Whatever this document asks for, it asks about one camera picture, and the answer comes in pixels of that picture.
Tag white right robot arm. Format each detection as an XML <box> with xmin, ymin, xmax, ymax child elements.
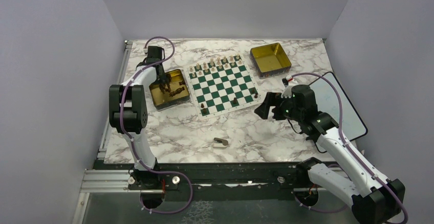
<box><xmin>254</xmin><ymin>84</ymin><xmax>405</xmax><ymax>223</ymax></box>

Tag light wooden chess pieces row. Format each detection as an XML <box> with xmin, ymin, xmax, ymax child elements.
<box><xmin>185</xmin><ymin>54</ymin><xmax>249</xmax><ymax>80</ymax></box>

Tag white tablet with black frame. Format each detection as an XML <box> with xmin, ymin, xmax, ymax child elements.
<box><xmin>309</xmin><ymin>72</ymin><xmax>368</xmax><ymax>141</ymax></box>

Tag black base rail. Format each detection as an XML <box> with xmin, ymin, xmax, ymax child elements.
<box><xmin>128</xmin><ymin>161</ymin><xmax>353</xmax><ymax>203</ymax></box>

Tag empty gold tin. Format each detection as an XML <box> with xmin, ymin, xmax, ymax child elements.
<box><xmin>249</xmin><ymin>42</ymin><xmax>292</xmax><ymax>79</ymax></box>

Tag gold tin with dark pieces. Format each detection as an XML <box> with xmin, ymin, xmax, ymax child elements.
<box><xmin>149</xmin><ymin>69</ymin><xmax>190</xmax><ymax>111</ymax></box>

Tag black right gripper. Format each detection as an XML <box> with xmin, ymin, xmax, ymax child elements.
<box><xmin>255</xmin><ymin>91</ymin><xmax>303</xmax><ymax>122</ymax></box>

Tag dark chess pieces in tin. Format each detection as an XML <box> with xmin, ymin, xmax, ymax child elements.
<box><xmin>159</xmin><ymin>81</ymin><xmax>186</xmax><ymax>97</ymax></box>

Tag green white chess board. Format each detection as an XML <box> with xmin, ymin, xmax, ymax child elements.
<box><xmin>184</xmin><ymin>60</ymin><xmax>261</xmax><ymax>120</ymax></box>

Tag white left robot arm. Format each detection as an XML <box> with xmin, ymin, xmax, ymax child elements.
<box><xmin>109</xmin><ymin>46</ymin><xmax>169</xmax><ymax>189</ymax></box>

